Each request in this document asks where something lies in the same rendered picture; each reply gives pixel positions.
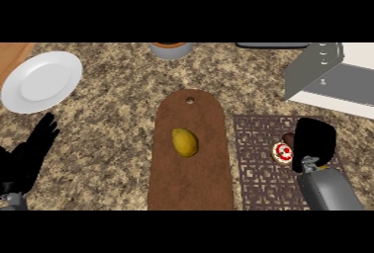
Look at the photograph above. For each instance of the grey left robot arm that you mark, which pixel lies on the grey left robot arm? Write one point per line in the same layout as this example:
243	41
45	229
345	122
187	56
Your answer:
11	201

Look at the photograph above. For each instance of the pale wooden board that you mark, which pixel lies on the pale wooden board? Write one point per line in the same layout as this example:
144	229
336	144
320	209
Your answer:
13	59

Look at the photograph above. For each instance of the brown sweet potato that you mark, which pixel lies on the brown sweet potato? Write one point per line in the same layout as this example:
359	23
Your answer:
289	138

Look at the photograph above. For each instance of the red and white can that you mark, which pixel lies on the red and white can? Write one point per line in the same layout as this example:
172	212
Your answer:
283	152

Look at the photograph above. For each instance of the dark grey flat tray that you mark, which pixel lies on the dark grey flat tray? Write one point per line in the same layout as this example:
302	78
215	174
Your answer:
273	45

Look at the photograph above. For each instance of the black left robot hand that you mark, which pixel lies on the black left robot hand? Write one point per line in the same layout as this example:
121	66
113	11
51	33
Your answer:
28	158

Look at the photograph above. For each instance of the yellow mango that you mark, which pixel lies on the yellow mango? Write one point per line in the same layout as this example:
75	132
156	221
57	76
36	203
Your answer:
186	142

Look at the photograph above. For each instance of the white round plate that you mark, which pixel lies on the white round plate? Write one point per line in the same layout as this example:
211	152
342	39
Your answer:
42	81

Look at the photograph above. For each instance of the grey pot with orange rim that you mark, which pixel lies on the grey pot with orange rim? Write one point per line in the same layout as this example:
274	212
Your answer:
171	50

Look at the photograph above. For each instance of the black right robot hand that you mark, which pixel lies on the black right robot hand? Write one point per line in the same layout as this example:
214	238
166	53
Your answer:
314	141

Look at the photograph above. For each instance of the brown patterned placemat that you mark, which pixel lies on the brown patterned placemat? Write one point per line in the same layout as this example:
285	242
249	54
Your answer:
266	174

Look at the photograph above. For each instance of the brown wooden cutting board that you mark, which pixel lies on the brown wooden cutting board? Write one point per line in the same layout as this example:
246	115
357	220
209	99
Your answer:
192	154

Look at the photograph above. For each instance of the grey metal tiered shelf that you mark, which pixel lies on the grey metal tiered shelf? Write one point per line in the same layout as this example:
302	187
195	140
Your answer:
323	75

